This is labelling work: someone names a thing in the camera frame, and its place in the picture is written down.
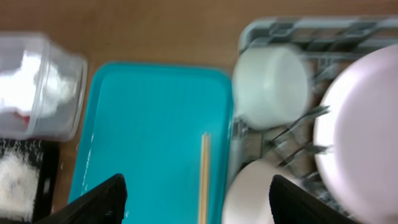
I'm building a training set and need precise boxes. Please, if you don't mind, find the black waste tray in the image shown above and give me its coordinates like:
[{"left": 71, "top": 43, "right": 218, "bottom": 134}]
[{"left": 1, "top": 139, "right": 60, "bottom": 223}]

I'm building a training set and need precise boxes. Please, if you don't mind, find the wooden chopstick left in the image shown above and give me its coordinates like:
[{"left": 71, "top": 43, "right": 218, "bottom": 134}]
[{"left": 198, "top": 133, "right": 206, "bottom": 224}]

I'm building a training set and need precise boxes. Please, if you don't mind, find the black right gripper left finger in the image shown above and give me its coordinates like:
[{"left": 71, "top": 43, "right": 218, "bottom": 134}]
[{"left": 37, "top": 174, "right": 127, "bottom": 224}]

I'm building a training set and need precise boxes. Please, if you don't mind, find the clear plastic waste bin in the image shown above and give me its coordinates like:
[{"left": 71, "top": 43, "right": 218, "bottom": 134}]
[{"left": 1, "top": 32, "right": 88, "bottom": 142}]

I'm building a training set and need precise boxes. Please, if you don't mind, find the cooked rice pile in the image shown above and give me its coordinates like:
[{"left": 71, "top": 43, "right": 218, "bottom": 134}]
[{"left": 1, "top": 151, "right": 39, "bottom": 222}]

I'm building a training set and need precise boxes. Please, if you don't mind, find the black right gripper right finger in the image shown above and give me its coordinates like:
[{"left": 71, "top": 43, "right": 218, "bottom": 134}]
[{"left": 269, "top": 175, "right": 356, "bottom": 224}]

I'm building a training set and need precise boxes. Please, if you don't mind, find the grey dishwasher rack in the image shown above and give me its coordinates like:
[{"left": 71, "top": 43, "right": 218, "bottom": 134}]
[{"left": 228, "top": 17, "right": 397, "bottom": 223}]

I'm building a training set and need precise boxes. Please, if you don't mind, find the grey bowl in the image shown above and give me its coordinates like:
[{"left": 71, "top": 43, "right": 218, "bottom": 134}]
[{"left": 232, "top": 45, "right": 310, "bottom": 130}]

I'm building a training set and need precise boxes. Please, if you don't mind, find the large pink plate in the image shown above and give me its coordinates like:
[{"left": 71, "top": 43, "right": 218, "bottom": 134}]
[{"left": 313, "top": 45, "right": 397, "bottom": 223}]

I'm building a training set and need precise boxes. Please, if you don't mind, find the wooden chopstick right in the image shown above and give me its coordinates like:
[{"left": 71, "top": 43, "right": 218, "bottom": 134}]
[{"left": 202, "top": 133, "right": 210, "bottom": 224}]

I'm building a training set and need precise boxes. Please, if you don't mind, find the teal serving tray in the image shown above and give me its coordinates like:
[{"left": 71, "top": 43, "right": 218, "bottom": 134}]
[{"left": 69, "top": 62, "right": 233, "bottom": 223}]

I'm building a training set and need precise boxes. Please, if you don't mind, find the small pink plate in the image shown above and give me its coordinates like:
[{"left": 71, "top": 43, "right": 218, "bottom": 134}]
[{"left": 221, "top": 159, "right": 300, "bottom": 224}]

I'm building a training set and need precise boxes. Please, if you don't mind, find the wooden chopstick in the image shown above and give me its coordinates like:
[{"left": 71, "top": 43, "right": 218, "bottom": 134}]
[
  {"left": 202, "top": 133, "right": 210, "bottom": 224},
  {"left": 198, "top": 133, "right": 206, "bottom": 224}
]

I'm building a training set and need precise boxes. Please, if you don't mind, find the white tissue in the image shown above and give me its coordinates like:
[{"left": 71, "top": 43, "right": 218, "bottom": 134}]
[{"left": 1, "top": 51, "right": 78, "bottom": 118}]

